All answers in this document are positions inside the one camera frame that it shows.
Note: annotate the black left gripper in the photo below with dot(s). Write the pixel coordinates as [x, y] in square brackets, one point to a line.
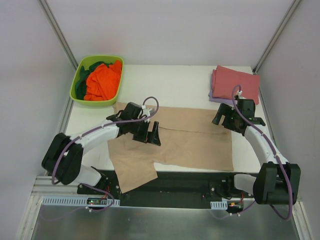
[144, 132]

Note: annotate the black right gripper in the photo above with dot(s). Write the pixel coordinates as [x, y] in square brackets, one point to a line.
[227, 119]

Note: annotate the beige t shirt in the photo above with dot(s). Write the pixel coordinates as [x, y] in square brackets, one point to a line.
[188, 139]

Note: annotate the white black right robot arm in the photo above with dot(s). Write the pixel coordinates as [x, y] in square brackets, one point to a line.
[277, 182]

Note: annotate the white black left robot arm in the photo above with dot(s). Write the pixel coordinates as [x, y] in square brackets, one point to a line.
[63, 159]

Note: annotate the folded purple t shirt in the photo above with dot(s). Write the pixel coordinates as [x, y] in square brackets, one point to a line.
[220, 100]

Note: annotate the folded red t shirt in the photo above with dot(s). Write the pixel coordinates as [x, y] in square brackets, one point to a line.
[225, 79]

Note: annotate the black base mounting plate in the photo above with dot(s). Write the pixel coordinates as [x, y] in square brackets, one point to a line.
[172, 200]

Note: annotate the orange t shirt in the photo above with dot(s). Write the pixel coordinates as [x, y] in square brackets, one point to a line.
[103, 81]

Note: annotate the dark green t shirt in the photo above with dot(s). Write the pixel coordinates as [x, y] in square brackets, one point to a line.
[81, 84]

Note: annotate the green plastic basket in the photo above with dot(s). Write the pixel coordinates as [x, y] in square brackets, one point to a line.
[86, 62]

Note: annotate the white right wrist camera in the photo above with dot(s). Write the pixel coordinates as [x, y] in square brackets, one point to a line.
[238, 95]

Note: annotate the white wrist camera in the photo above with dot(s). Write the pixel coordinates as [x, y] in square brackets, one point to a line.
[238, 95]
[147, 111]

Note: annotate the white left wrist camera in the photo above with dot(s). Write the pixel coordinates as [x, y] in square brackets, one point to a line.
[147, 111]

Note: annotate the right aluminium corner post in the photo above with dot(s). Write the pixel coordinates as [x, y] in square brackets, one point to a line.
[277, 34]

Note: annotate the aluminium corner post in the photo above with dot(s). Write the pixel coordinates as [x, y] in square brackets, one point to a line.
[58, 31]
[277, 34]

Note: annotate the right white cable duct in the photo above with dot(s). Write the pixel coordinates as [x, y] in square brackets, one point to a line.
[219, 205]

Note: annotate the white cable duct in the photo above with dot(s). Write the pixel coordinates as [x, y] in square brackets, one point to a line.
[79, 201]
[219, 205]

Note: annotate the aluminium front frame rail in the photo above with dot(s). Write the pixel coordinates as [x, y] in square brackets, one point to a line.
[42, 185]

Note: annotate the left white cable duct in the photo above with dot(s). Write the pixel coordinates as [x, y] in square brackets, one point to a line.
[79, 201]

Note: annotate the left aluminium corner post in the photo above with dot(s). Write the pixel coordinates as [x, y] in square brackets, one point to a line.
[58, 31]

